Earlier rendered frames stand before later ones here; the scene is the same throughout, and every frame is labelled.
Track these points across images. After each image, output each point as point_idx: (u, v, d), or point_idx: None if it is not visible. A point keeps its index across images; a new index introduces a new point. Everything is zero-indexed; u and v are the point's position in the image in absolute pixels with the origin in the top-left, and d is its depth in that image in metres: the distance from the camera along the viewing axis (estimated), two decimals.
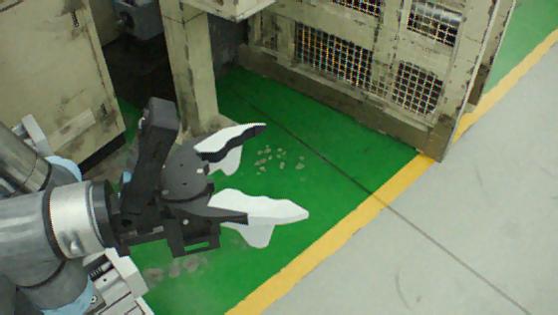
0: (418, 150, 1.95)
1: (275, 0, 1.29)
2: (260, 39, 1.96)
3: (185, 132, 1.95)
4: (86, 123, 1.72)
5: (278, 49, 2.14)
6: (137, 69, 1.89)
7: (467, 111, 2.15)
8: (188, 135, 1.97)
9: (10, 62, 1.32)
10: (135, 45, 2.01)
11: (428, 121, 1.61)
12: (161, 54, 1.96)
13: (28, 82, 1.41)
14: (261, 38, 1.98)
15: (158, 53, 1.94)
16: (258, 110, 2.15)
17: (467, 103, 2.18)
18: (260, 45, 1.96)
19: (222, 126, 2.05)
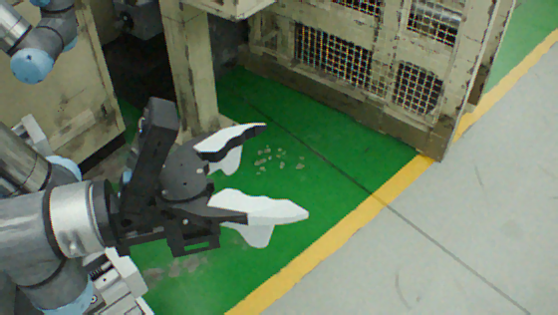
0: (418, 150, 1.95)
1: (275, 0, 1.29)
2: (260, 39, 1.96)
3: (185, 132, 1.95)
4: (86, 123, 1.72)
5: (278, 49, 2.14)
6: (137, 69, 1.89)
7: (467, 111, 2.15)
8: (188, 135, 1.97)
9: (10, 62, 1.32)
10: (135, 45, 2.01)
11: (428, 121, 1.61)
12: (161, 54, 1.96)
13: None
14: (261, 38, 1.98)
15: (158, 53, 1.94)
16: (258, 110, 2.15)
17: (467, 103, 2.18)
18: (260, 45, 1.96)
19: (222, 126, 2.05)
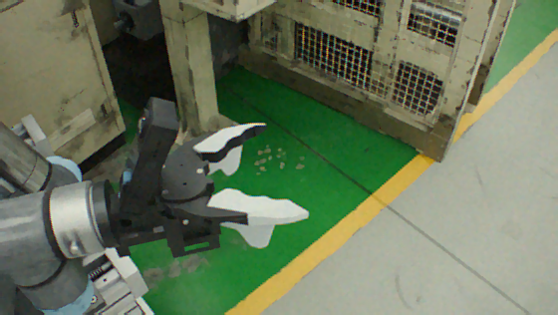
0: (418, 150, 1.95)
1: (275, 0, 1.29)
2: (260, 39, 1.96)
3: (185, 132, 1.95)
4: (86, 123, 1.72)
5: (278, 49, 2.14)
6: (137, 69, 1.89)
7: (467, 111, 2.15)
8: (188, 135, 1.97)
9: (10, 62, 1.32)
10: (135, 45, 2.01)
11: (428, 121, 1.61)
12: (161, 54, 1.96)
13: (28, 82, 1.41)
14: (261, 38, 1.98)
15: (158, 53, 1.94)
16: (258, 110, 2.15)
17: (467, 103, 2.18)
18: (260, 45, 1.96)
19: (222, 126, 2.05)
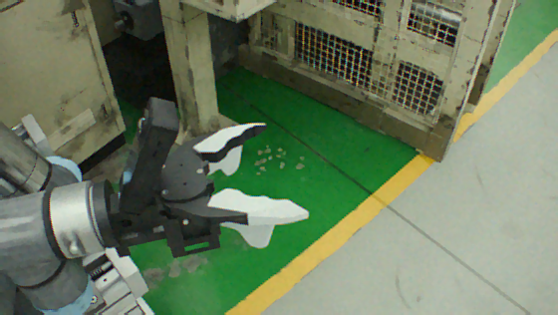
0: (418, 150, 1.95)
1: (275, 0, 1.29)
2: (260, 39, 1.96)
3: (185, 132, 1.95)
4: (86, 123, 1.72)
5: (278, 49, 2.14)
6: (137, 69, 1.89)
7: (467, 111, 2.15)
8: (188, 135, 1.97)
9: (10, 62, 1.32)
10: (135, 45, 2.01)
11: (428, 121, 1.61)
12: (161, 54, 1.96)
13: (28, 82, 1.41)
14: (261, 38, 1.98)
15: (158, 53, 1.94)
16: (258, 110, 2.15)
17: (467, 103, 2.18)
18: (260, 45, 1.96)
19: (222, 126, 2.05)
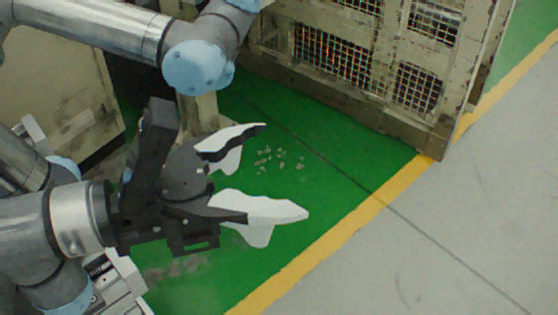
0: (418, 150, 1.95)
1: (275, 0, 1.29)
2: (260, 39, 1.96)
3: (185, 132, 1.95)
4: (86, 123, 1.72)
5: (278, 49, 2.14)
6: (137, 69, 1.89)
7: (467, 111, 2.14)
8: (188, 135, 1.97)
9: (10, 62, 1.32)
10: None
11: (428, 121, 1.61)
12: None
13: (28, 82, 1.41)
14: (261, 38, 1.98)
15: None
16: (258, 110, 2.15)
17: (467, 103, 2.18)
18: (260, 45, 1.96)
19: (222, 126, 2.05)
